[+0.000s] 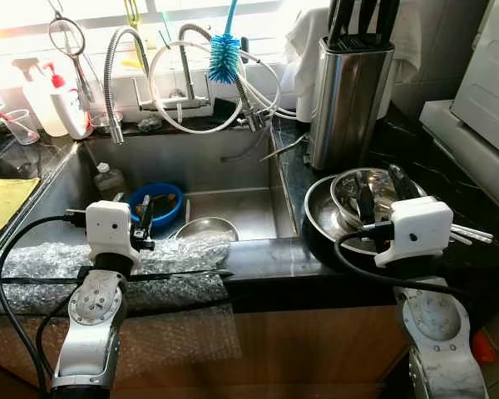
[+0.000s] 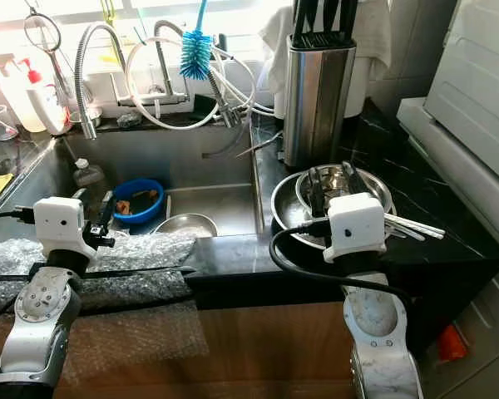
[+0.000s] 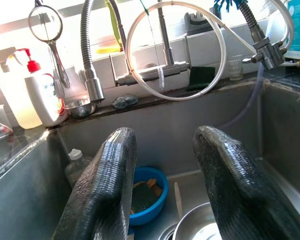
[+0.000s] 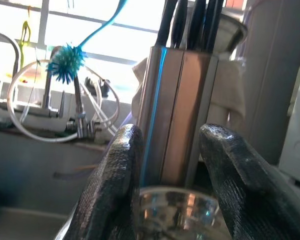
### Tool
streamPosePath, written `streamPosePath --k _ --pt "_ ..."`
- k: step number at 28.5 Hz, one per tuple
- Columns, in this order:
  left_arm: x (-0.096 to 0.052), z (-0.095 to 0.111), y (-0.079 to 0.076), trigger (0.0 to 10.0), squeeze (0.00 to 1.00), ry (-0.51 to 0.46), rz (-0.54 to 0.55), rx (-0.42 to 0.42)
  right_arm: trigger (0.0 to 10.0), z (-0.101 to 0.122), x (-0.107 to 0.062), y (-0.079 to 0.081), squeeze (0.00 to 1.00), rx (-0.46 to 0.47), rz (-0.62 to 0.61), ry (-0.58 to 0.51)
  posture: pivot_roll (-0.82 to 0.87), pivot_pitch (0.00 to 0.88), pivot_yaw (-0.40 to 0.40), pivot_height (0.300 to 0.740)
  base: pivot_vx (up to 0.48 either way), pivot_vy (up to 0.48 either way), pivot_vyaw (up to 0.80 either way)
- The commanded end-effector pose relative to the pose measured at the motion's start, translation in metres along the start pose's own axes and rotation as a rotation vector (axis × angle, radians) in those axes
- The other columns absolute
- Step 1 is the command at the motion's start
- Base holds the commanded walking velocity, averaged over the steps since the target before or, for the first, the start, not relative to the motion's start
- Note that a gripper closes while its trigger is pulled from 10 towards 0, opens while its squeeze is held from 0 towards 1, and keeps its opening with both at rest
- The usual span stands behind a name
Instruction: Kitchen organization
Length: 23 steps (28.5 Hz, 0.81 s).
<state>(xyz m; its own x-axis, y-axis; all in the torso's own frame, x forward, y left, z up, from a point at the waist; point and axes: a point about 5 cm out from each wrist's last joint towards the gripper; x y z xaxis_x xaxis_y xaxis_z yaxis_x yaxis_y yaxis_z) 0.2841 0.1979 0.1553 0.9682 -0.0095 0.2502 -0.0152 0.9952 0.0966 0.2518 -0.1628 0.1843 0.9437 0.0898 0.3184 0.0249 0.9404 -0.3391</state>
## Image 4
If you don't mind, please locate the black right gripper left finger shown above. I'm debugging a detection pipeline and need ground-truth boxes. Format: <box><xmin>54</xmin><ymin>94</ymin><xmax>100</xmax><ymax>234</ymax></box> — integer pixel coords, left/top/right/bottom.
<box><xmin>63</xmin><ymin>124</ymin><xmax>144</xmax><ymax>240</ymax></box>

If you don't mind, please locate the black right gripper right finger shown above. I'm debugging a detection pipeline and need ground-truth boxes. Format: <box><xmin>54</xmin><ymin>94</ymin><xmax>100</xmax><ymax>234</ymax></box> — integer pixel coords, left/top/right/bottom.
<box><xmin>198</xmin><ymin>123</ymin><xmax>300</xmax><ymax>240</ymax></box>

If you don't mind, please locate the green scouring pad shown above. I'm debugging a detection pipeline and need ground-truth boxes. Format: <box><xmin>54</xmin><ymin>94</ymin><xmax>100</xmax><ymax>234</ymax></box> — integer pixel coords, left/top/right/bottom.
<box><xmin>53</xmin><ymin>130</ymin><xmax>79</xmax><ymax>139</ymax></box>

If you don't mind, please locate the white countertop appliance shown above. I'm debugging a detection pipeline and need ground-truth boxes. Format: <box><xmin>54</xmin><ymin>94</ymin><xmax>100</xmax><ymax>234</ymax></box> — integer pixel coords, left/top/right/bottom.
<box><xmin>277</xmin><ymin>47</ymin><xmax>300</xmax><ymax>187</ymax></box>

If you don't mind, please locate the stainless steel sink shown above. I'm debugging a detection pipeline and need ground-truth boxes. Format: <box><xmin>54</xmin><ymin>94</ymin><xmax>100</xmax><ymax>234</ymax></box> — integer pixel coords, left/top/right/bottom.
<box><xmin>0</xmin><ymin>129</ymin><xmax>111</xmax><ymax>240</ymax></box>

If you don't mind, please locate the stainless steel knife block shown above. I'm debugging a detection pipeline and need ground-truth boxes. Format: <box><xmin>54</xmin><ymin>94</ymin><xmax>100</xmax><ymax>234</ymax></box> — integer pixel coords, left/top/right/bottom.
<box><xmin>136</xmin><ymin>45</ymin><xmax>220</xmax><ymax>190</ymax></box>

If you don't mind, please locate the white hanging cloth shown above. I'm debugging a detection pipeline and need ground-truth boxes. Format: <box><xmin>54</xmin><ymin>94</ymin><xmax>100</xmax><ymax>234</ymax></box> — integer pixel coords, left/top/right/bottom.
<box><xmin>131</xmin><ymin>53</ymin><xmax>247</xmax><ymax>128</ymax></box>

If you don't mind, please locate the steel filter tap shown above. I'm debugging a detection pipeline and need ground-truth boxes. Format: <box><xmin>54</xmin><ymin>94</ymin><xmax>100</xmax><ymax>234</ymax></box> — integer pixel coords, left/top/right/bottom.
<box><xmin>0</xmin><ymin>46</ymin><xmax>66</xmax><ymax>120</ymax></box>

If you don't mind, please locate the blue bottle brush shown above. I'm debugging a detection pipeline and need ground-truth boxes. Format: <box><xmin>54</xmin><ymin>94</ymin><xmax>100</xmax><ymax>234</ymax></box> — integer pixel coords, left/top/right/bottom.
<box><xmin>46</xmin><ymin>0</ymin><xmax>129</xmax><ymax>85</ymax></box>

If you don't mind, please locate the yellow green hanging clip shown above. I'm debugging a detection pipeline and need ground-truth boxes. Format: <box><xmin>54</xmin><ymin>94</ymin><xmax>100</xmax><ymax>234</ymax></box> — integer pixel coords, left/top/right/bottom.
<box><xmin>16</xmin><ymin>20</ymin><xmax>33</xmax><ymax>69</ymax></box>

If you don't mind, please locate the shiny steel vessel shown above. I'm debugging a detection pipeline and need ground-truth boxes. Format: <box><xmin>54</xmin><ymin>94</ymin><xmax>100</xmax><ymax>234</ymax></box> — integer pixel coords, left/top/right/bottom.
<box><xmin>216</xmin><ymin>11</ymin><xmax>249</xmax><ymax>55</ymax></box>

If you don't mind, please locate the steel gooseneck spring faucet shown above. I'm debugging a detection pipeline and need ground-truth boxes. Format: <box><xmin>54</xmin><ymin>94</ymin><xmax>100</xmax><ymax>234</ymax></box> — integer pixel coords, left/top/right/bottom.
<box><xmin>0</xmin><ymin>30</ymin><xmax>22</xmax><ymax>78</ymax></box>

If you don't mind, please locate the steel hose valve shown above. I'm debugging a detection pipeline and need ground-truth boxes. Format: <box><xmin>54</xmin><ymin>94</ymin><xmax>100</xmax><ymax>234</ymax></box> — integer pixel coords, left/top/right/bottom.
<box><xmin>64</xmin><ymin>112</ymin><xmax>98</xmax><ymax>140</ymax></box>

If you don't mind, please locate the steel flexible ribbed hose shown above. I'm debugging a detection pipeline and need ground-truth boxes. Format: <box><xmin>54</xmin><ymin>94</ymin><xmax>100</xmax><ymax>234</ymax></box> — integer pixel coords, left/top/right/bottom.
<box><xmin>73</xmin><ymin>74</ymin><xmax>87</xmax><ymax>118</ymax></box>

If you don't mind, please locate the white looped water hose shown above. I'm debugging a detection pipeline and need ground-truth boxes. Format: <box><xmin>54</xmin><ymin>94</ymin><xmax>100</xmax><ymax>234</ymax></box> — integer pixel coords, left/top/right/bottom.
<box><xmin>6</xmin><ymin>59</ymin><xmax>121</xmax><ymax>144</ymax></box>

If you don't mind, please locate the white window frame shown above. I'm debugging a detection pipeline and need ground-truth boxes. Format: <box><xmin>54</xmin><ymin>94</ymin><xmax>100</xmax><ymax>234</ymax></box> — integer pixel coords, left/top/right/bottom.
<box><xmin>0</xmin><ymin>0</ymin><xmax>166</xmax><ymax>66</ymax></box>

